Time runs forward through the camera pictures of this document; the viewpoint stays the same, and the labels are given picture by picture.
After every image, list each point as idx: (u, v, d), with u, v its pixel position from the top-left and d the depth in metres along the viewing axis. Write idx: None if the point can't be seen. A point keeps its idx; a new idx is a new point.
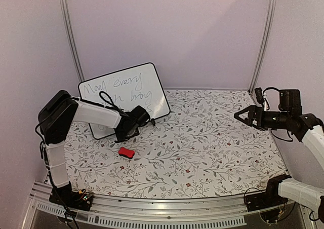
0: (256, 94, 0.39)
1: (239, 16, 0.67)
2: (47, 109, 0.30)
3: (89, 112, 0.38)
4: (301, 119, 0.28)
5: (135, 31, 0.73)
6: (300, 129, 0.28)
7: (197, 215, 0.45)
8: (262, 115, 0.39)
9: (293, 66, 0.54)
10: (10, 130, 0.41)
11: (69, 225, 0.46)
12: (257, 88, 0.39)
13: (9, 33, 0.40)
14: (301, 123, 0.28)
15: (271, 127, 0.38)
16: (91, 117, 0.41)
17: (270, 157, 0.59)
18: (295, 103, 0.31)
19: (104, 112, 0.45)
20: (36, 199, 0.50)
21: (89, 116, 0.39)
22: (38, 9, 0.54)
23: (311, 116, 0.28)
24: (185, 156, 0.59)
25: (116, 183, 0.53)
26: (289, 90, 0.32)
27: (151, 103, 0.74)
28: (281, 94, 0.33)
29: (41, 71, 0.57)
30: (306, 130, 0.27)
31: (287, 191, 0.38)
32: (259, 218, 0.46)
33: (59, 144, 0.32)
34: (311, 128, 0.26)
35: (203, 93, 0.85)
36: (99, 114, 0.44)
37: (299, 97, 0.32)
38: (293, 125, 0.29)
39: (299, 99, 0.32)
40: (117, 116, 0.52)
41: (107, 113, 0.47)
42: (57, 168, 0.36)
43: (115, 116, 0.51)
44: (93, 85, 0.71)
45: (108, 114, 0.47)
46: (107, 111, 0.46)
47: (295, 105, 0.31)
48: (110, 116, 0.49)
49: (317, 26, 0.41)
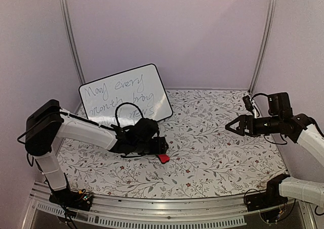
0: (245, 103, 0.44)
1: (239, 16, 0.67)
2: (33, 118, 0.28)
3: (80, 131, 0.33)
4: (295, 120, 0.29)
5: (135, 31, 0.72)
6: (294, 130, 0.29)
7: (197, 215, 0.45)
8: (254, 122, 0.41)
9: (293, 67, 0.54)
10: (9, 130, 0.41)
11: (69, 225, 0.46)
12: (245, 97, 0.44)
13: (8, 33, 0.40)
14: (294, 126, 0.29)
15: (264, 133, 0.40)
16: (82, 138, 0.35)
17: (270, 157, 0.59)
18: (285, 106, 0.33)
19: (97, 134, 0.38)
20: (36, 199, 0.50)
21: (81, 136, 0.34)
22: (37, 8, 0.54)
23: (304, 117, 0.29)
24: (185, 156, 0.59)
25: (116, 183, 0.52)
26: (278, 95, 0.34)
27: (153, 104, 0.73)
28: (271, 99, 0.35)
29: (41, 71, 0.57)
30: (300, 131, 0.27)
31: (289, 191, 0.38)
32: (259, 218, 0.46)
33: (46, 154, 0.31)
34: (305, 128, 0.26)
35: (203, 93, 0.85)
36: (93, 135, 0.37)
37: (288, 99, 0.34)
38: (287, 128, 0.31)
39: (288, 102, 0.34)
40: (112, 138, 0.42)
41: (104, 134, 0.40)
42: (51, 175, 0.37)
43: (111, 139, 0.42)
44: (93, 88, 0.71)
45: (104, 136, 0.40)
46: (104, 132, 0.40)
47: (285, 107, 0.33)
48: (107, 138, 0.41)
49: (317, 26, 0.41)
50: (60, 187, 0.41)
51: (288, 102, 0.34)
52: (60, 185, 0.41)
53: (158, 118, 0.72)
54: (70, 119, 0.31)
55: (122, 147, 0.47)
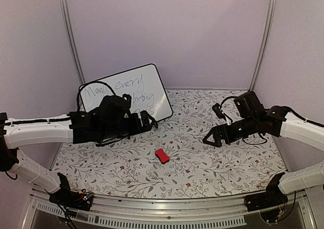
0: (215, 111, 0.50)
1: (239, 16, 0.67)
2: None
3: (32, 134, 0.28)
4: (271, 116, 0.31)
5: (135, 31, 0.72)
6: (274, 126, 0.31)
7: (197, 215, 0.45)
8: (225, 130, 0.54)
9: (293, 67, 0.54)
10: None
11: (69, 225, 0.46)
12: (214, 106, 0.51)
13: (8, 33, 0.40)
14: (273, 121, 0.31)
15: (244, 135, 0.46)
16: (37, 139, 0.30)
17: (270, 157, 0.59)
18: (254, 105, 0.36)
19: (47, 130, 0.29)
20: (36, 199, 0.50)
21: (39, 137, 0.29)
22: (37, 9, 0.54)
23: (277, 109, 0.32)
24: (185, 156, 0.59)
25: (116, 183, 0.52)
26: (244, 97, 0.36)
27: (153, 104, 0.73)
28: (239, 104, 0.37)
29: (41, 71, 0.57)
30: (281, 123, 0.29)
31: (290, 185, 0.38)
32: (259, 219, 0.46)
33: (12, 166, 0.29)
34: (284, 119, 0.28)
35: (203, 93, 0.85)
36: (42, 133, 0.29)
37: (255, 97, 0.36)
38: (266, 125, 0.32)
39: (256, 100, 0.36)
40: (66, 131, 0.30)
41: (54, 129, 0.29)
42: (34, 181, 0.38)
43: (65, 132, 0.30)
44: (93, 88, 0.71)
45: (54, 130, 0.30)
46: (54, 126, 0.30)
47: (254, 107, 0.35)
48: (61, 132, 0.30)
49: (317, 26, 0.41)
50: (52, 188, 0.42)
51: (256, 99, 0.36)
52: (52, 189, 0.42)
53: (158, 118, 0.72)
54: (10, 127, 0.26)
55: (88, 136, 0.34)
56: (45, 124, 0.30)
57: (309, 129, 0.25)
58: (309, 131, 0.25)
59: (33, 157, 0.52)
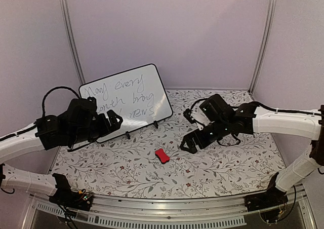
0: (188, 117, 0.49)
1: (239, 16, 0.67)
2: None
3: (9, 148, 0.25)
4: (240, 115, 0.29)
5: (135, 31, 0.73)
6: (245, 125, 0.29)
7: (197, 215, 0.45)
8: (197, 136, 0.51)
9: (293, 67, 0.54)
10: (9, 130, 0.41)
11: (69, 225, 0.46)
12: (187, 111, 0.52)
13: (8, 33, 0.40)
14: (243, 121, 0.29)
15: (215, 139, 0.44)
16: (18, 152, 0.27)
17: (270, 157, 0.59)
18: (221, 106, 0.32)
19: (19, 144, 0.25)
20: (36, 199, 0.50)
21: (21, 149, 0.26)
22: (37, 9, 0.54)
23: (245, 107, 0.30)
24: (184, 156, 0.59)
25: (116, 183, 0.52)
26: (210, 101, 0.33)
27: (153, 104, 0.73)
28: (205, 109, 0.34)
29: (41, 71, 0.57)
30: (252, 120, 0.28)
31: (284, 180, 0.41)
32: (259, 219, 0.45)
33: (2, 183, 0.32)
34: (254, 116, 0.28)
35: (203, 93, 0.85)
36: (17, 147, 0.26)
37: (221, 98, 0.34)
38: (237, 126, 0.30)
39: (221, 101, 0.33)
40: (34, 140, 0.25)
41: (23, 142, 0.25)
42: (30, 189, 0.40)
43: (34, 141, 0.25)
44: (93, 87, 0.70)
45: (24, 143, 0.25)
46: (22, 139, 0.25)
47: (222, 107, 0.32)
48: (31, 142, 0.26)
49: (317, 26, 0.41)
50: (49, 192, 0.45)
51: (223, 101, 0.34)
52: (49, 192, 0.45)
53: (158, 119, 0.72)
54: None
55: (56, 139, 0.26)
56: (14, 139, 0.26)
57: (290, 119, 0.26)
58: (291, 121, 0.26)
59: (28, 167, 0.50)
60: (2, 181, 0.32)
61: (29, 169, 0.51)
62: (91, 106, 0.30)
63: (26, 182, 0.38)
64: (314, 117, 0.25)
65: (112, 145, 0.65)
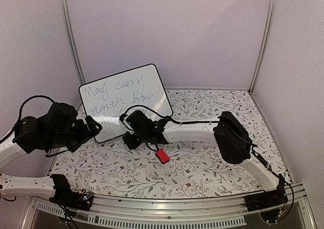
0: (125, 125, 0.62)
1: (238, 16, 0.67)
2: None
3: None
4: (155, 129, 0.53)
5: (135, 31, 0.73)
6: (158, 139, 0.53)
7: (197, 214, 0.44)
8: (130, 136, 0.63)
9: (293, 66, 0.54)
10: (8, 128, 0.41)
11: (69, 225, 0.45)
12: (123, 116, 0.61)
13: (8, 32, 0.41)
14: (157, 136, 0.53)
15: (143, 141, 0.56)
16: (7, 158, 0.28)
17: (270, 157, 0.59)
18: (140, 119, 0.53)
19: (3, 152, 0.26)
20: (36, 199, 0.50)
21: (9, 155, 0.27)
22: (36, 10, 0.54)
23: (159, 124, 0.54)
24: (185, 156, 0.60)
25: (116, 183, 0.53)
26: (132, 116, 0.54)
27: (153, 104, 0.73)
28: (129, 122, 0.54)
29: (40, 71, 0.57)
30: (164, 132, 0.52)
31: (266, 181, 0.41)
32: (259, 219, 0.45)
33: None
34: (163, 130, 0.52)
35: (203, 93, 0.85)
36: (2, 154, 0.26)
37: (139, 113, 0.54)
38: (153, 139, 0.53)
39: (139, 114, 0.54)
40: (12, 147, 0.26)
41: (2, 149, 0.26)
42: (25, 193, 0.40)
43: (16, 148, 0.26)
44: (93, 88, 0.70)
45: (3, 151, 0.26)
46: (2, 147, 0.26)
47: (140, 120, 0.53)
48: (11, 150, 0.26)
49: (316, 26, 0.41)
50: (46, 193, 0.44)
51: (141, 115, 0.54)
52: (49, 194, 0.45)
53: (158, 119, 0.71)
54: None
55: (33, 142, 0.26)
56: None
57: (193, 129, 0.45)
58: (196, 131, 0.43)
59: (27, 168, 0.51)
60: (0, 190, 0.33)
61: (27, 172, 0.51)
62: (72, 110, 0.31)
63: (24, 186, 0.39)
64: (209, 124, 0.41)
65: (112, 145, 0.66)
